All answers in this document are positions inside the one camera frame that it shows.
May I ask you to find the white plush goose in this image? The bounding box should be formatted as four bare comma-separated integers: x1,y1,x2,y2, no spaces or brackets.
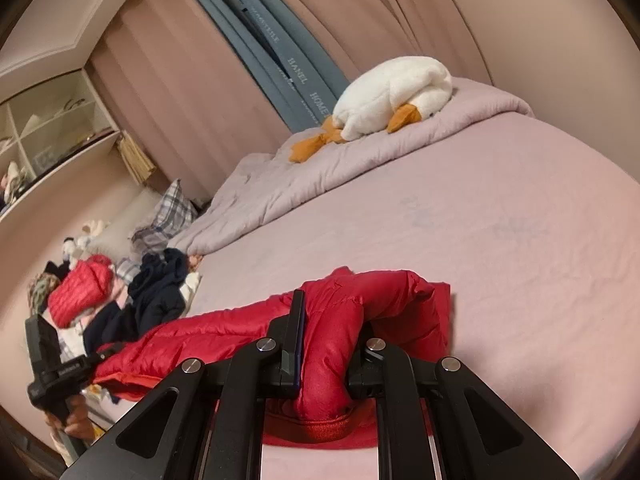
290,56,453,163

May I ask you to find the patterned cloth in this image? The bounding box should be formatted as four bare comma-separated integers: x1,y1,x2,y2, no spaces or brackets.
27,260,63,313

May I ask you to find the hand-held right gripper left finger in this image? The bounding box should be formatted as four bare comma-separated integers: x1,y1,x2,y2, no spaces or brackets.
60,289,307,480

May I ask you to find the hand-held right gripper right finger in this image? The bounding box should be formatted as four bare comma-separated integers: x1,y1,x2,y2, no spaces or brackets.
345,322,581,480

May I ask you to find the clothes pile on shelf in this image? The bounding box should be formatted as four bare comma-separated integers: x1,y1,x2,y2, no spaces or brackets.
0,160,32,208

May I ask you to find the pink curtain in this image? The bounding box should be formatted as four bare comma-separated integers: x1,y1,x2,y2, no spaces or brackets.
85,0,293,206
250,0,495,88

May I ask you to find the bed with pink sheet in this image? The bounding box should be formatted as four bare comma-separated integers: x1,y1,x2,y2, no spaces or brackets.
95,110,640,480

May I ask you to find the beige hanging cloth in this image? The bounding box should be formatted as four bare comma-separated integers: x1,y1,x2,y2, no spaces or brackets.
117,132,157,184

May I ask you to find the folded red puffer jacket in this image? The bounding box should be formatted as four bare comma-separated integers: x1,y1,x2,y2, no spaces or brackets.
47,254,117,329

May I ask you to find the white cloth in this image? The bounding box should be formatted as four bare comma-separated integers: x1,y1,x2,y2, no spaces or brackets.
180,271,202,308

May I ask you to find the navy clothes pile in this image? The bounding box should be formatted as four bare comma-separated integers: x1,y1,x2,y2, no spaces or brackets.
82,247,190,358

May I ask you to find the red puffer jacket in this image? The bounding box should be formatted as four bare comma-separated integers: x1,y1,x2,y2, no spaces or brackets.
92,266,451,451
47,254,117,329

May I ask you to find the pinkish grey quilt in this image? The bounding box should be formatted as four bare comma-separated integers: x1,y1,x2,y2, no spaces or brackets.
175,76,535,256

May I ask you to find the small white plush toy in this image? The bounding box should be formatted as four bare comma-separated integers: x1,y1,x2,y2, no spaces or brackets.
75,219,111,251

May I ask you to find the person's left hand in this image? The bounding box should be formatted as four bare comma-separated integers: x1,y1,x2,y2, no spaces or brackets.
44,393,96,442

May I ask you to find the plaid pillow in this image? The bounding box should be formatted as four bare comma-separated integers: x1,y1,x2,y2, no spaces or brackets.
131,179,199,256

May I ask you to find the white shelf cabinet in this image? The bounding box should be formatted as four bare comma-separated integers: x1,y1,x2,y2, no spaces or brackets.
0,67,124,222

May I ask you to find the white pillow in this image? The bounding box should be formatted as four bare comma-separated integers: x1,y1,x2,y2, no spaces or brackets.
82,187,166,261

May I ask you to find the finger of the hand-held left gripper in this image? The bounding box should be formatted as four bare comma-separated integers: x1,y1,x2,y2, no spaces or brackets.
89,341,127,365

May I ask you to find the blue printed curtain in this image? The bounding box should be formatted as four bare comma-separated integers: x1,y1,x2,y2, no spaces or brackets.
167,0,351,133

